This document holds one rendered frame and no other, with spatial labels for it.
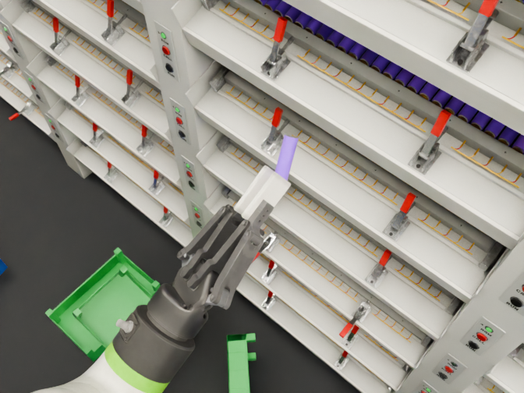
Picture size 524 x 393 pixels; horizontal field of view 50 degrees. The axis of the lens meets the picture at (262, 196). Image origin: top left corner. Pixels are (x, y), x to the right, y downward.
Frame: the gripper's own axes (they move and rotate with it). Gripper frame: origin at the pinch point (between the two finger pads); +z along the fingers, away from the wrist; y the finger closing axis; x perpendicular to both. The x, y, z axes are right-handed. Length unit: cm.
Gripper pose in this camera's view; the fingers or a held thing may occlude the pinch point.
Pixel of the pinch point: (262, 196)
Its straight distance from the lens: 72.9
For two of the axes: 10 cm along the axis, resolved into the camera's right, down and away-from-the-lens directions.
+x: 6.6, 4.7, 5.9
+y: -4.6, -3.6, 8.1
